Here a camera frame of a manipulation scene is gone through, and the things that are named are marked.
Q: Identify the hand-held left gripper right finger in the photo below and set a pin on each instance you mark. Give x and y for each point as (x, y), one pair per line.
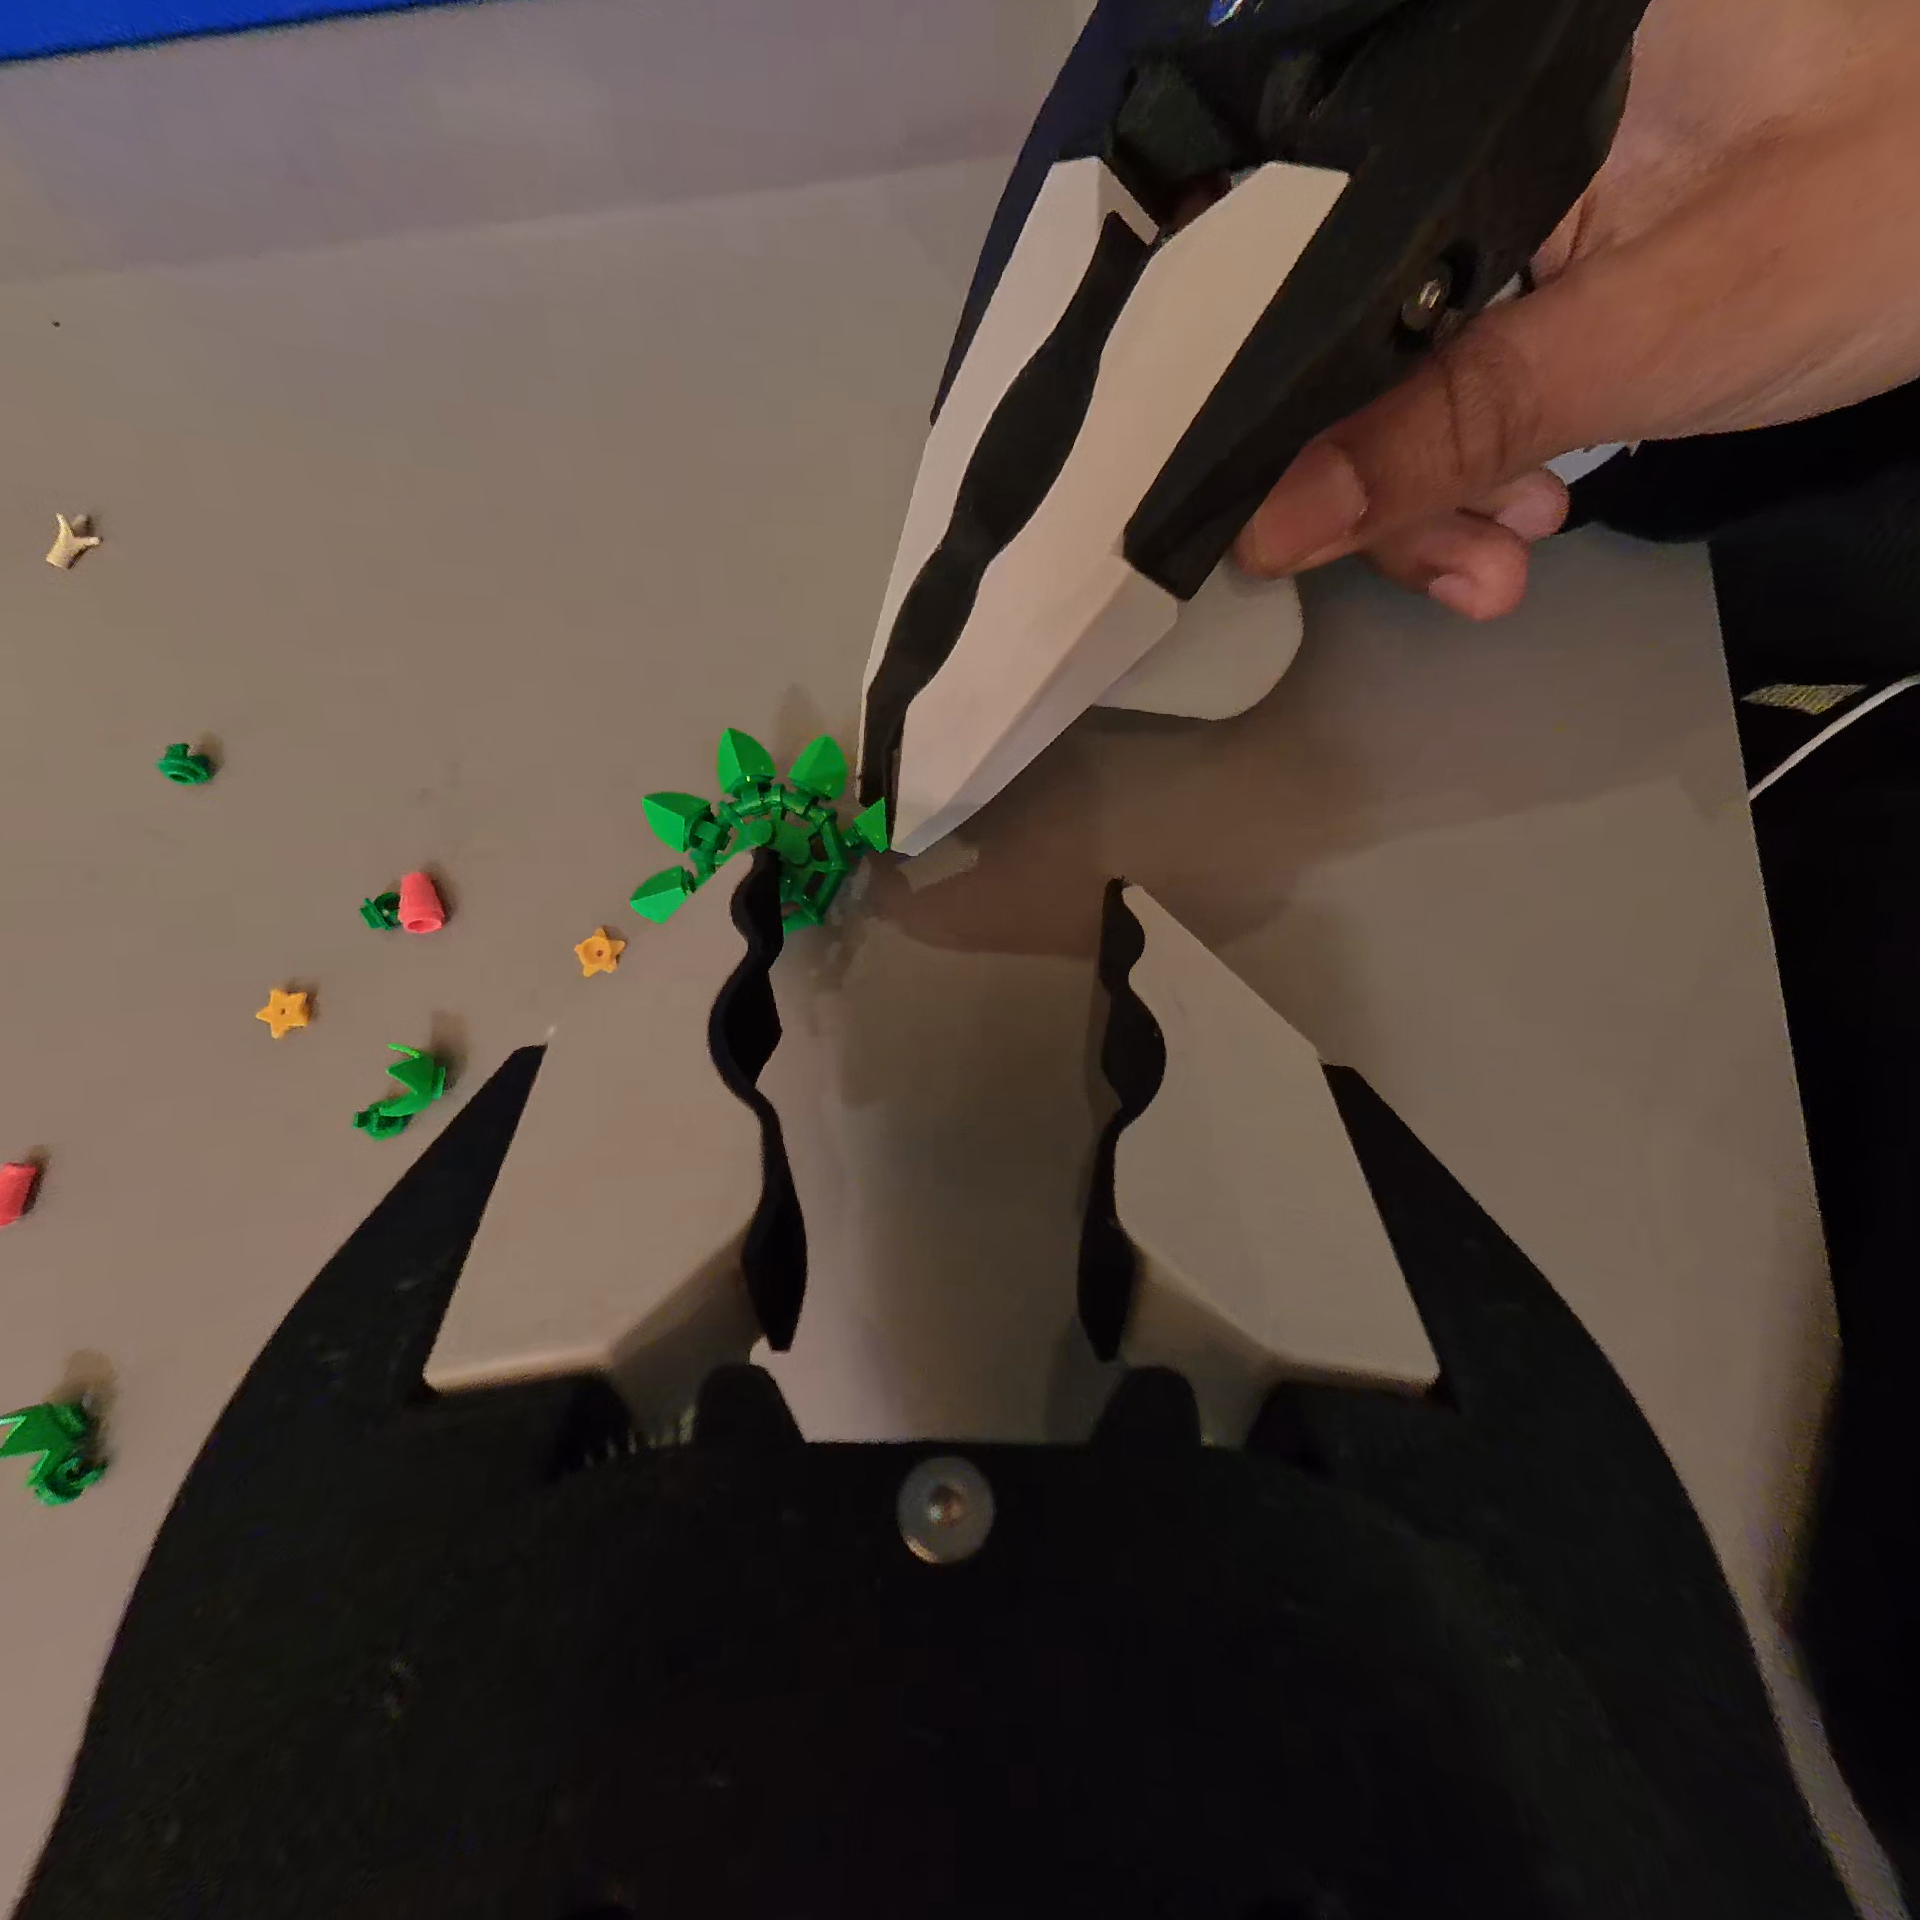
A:
(1264, 1212)

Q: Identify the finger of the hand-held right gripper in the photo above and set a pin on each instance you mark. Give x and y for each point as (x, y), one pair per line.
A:
(998, 342)
(1083, 598)

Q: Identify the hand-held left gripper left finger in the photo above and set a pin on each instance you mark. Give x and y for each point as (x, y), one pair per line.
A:
(601, 1212)

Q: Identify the person's right hand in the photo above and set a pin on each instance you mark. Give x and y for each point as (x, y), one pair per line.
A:
(1722, 225)

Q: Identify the green toy sprout piece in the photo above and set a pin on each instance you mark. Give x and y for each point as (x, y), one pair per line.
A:
(403, 1090)

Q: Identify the orange toy star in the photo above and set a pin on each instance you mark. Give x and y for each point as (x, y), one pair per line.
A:
(601, 955)
(285, 1012)

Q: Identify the pink toy cone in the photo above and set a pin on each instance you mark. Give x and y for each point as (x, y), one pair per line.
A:
(422, 908)
(18, 1188)

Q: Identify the green toy grass piece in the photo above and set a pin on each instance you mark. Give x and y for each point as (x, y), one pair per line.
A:
(62, 1450)

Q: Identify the cream toy coral piece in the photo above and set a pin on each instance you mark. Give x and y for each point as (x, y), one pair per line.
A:
(68, 537)

